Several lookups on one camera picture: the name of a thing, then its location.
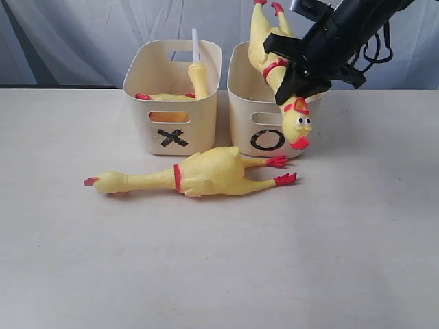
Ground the whole yellow rubber chicken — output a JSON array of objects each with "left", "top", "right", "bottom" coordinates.
[
  {"left": 248, "top": 0, "right": 312, "bottom": 151},
  {"left": 83, "top": 147, "right": 296, "bottom": 197}
]

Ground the whole yellow rubber chicken front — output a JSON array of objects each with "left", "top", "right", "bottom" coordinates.
[{"left": 248, "top": 0, "right": 312, "bottom": 151}]

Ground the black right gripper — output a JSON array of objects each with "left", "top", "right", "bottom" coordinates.
[{"left": 263, "top": 1, "right": 366, "bottom": 105}]

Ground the light blue backdrop curtain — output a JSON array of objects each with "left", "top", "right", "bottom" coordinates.
[{"left": 1, "top": 1, "right": 438, "bottom": 89}]

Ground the whole yellow rubber chicken rear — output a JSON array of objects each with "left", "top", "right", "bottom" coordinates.
[{"left": 83, "top": 147, "right": 296, "bottom": 197}]

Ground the cream bin marked X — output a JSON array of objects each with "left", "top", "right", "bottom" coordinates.
[{"left": 123, "top": 40, "right": 222, "bottom": 156}]

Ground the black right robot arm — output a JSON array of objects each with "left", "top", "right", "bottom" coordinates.
[{"left": 263, "top": 0, "right": 410, "bottom": 105}]

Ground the cream bin marked O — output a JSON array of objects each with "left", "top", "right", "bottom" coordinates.
[{"left": 227, "top": 40, "right": 326, "bottom": 159}]

